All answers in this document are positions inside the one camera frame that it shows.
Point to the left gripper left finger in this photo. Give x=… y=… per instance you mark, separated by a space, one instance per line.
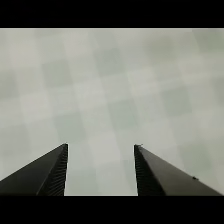
x=46 y=176

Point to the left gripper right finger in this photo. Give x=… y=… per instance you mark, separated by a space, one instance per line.
x=156 y=178

